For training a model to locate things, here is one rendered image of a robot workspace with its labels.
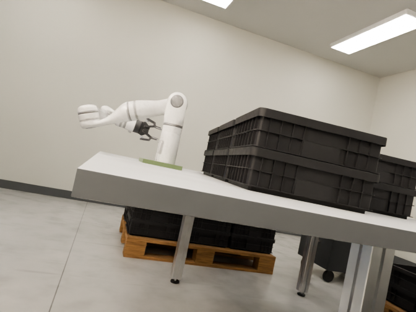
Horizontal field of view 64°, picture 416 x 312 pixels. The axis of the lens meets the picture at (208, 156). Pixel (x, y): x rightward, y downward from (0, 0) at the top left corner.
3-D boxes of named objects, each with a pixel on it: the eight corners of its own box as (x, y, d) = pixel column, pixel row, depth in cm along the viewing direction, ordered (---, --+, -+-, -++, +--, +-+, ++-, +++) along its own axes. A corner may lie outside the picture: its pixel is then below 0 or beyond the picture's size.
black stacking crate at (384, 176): (329, 173, 125) (335, 144, 126) (296, 170, 155) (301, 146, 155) (420, 194, 132) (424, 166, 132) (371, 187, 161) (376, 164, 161)
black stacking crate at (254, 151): (243, 189, 89) (252, 145, 90) (221, 181, 119) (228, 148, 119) (375, 216, 95) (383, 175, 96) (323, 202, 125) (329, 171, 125)
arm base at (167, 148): (156, 161, 148) (164, 124, 149) (153, 160, 157) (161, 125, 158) (176, 165, 151) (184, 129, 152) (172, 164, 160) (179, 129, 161)
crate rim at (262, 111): (259, 114, 90) (260, 106, 90) (233, 125, 119) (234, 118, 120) (389, 146, 96) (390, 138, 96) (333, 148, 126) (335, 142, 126)
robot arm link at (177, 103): (189, 93, 151) (181, 130, 150) (189, 98, 160) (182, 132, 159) (169, 89, 151) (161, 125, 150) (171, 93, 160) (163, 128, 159)
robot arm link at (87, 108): (90, 107, 176) (93, 123, 177) (73, 106, 150) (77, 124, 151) (107, 104, 177) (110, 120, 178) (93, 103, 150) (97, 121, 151)
